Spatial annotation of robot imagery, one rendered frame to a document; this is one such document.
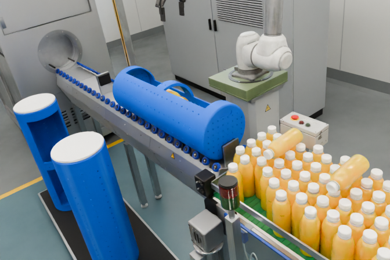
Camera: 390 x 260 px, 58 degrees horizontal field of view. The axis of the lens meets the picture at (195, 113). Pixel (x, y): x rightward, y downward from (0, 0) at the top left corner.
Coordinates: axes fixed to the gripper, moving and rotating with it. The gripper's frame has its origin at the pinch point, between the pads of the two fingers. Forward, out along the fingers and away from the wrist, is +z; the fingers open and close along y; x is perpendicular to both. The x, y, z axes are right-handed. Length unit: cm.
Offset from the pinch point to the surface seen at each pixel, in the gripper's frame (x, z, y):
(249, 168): -68, 49, -27
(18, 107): 101, 62, -55
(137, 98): 12.3, 43.3, -20.6
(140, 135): 19, 72, -18
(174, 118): -23, 42, -25
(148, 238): 10, 144, -30
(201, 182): -52, 57, -40
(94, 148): 9, 57, -54
